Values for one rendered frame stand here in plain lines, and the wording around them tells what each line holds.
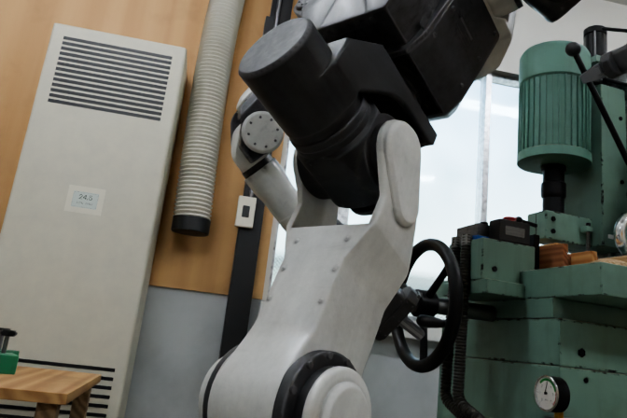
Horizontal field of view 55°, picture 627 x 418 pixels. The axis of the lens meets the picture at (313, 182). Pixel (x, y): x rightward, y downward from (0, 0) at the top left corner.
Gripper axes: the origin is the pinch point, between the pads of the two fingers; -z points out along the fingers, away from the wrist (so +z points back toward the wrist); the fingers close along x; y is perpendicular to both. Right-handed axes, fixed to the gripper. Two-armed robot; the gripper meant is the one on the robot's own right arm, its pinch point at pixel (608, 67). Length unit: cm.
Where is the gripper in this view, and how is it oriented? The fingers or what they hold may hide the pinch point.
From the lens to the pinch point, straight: 148.8
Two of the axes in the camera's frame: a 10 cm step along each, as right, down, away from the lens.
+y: 4.1, 9.1, -0.7
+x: -8.5, 3.5, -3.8
